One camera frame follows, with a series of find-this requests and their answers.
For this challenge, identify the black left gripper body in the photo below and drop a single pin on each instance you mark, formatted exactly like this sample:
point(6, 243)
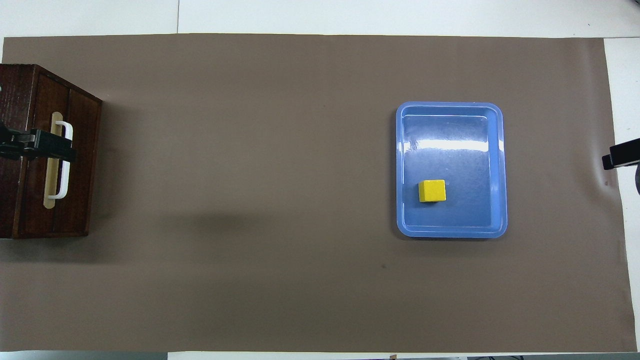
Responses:
point(12, 145)

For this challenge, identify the yellow cube block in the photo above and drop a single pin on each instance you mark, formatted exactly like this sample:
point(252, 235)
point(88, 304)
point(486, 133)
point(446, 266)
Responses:
point(432, 191)

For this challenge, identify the dark wooden cabinet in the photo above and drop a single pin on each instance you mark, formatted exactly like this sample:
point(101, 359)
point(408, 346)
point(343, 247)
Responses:
point(12, 100)

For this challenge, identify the blue plastic tray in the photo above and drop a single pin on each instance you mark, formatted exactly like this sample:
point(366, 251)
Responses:
point(450, 160)

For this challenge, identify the brown paper table mat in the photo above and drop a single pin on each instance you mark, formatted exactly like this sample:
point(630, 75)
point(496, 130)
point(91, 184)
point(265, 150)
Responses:
point(250, 200)

